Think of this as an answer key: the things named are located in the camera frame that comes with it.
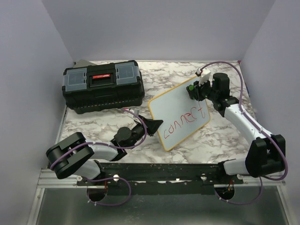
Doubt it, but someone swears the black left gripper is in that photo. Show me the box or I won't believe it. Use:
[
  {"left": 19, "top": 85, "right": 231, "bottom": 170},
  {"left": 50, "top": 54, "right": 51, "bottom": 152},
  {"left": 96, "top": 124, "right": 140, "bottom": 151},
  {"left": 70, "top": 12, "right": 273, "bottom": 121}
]
[{"left": 127, "top": 115, "right": 163, "bottom": 150}]

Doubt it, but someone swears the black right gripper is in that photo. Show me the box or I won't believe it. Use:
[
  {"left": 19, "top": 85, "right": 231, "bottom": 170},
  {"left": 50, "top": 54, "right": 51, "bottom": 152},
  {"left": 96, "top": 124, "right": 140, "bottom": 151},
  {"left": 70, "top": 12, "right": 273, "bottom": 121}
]
[{"left": 190, "top": 77, "right": 218, "bottom": 102}]

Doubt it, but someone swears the green whiteboard eraser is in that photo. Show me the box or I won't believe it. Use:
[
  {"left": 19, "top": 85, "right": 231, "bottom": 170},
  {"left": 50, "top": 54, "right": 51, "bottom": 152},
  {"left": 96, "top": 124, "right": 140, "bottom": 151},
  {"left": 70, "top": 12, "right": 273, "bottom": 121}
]
[{"left": 187, "top": 85, "right": 194, "bottom": 99}]

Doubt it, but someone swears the yellow framed whiteboard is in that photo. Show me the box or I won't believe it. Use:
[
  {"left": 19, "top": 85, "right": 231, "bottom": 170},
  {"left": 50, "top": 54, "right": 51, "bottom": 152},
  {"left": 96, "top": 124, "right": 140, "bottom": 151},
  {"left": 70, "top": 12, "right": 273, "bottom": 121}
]
[{"left": 148, "top": 76, "right": 210, "bottom": 151}]

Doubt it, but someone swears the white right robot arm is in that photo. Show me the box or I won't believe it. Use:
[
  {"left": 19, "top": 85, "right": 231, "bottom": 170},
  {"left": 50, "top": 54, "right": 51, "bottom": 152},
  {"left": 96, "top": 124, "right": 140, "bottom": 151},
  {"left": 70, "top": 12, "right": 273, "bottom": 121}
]
[{"left": 186, "top": 73, "right": 285, "bottom": 184}]

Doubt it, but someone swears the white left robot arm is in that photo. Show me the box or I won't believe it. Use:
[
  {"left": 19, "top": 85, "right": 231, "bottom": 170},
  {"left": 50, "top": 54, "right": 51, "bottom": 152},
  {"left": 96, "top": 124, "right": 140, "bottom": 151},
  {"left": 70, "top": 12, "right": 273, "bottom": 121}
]
[{"left": 46, "top": 115, "right": 164, "bottom": 185}]

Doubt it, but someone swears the black plastic toolbox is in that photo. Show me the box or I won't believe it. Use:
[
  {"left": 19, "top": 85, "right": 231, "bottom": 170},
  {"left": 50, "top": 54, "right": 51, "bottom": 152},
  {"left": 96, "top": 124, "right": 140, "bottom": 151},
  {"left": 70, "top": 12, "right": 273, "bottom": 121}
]
[{"left": 62, "top": 60, "right": 145, "bottom": 114}]

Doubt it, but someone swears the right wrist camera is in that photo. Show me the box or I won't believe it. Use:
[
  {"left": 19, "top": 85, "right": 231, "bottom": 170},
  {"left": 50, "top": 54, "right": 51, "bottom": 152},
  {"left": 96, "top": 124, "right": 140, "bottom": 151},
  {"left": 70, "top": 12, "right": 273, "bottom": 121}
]
[{"left": 195, "top": 68, "right": 211, "bottom": 85}]

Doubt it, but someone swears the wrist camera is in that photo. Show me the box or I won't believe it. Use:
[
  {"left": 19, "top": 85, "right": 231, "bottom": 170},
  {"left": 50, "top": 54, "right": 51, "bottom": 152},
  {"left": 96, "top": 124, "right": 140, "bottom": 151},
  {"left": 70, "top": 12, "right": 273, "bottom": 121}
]
[
  {"left": 129, "top": 108, "right": 140, "bottom": 116},
  {"left": 195, "top": 68, "right": 211, "bottom": 85}
]

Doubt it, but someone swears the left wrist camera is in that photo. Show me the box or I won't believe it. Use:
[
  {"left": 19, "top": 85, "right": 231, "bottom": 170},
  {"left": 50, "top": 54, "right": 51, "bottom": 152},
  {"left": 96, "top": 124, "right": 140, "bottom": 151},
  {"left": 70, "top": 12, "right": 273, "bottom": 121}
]
[{"left": 129, "top": 108, "right": 140, "bottom": 116}]

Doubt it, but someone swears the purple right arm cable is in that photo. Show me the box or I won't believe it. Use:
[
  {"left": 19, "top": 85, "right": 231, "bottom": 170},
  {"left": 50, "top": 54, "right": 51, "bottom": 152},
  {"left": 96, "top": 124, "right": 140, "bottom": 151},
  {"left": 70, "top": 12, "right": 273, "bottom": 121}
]
[{"left": 200, "top": 61, "right": 289, "bottom": 204}]

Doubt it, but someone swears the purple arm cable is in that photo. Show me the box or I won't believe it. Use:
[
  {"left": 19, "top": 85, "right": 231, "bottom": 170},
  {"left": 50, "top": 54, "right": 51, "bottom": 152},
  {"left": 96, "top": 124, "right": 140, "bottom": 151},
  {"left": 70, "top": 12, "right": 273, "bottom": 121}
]
[
  {"left": 49, "top": 108, "right": 148, "bottom": 207},
  {"left": 200, "top": 61, "right": 289, "bottom": 204}
]

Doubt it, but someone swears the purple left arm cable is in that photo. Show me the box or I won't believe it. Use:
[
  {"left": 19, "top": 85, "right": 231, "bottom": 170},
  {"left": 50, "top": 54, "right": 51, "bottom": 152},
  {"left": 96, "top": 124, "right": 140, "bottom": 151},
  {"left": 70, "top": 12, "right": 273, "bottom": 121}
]
[{"left": 49, "top": 108, "right": 148, "bottom": 207}]

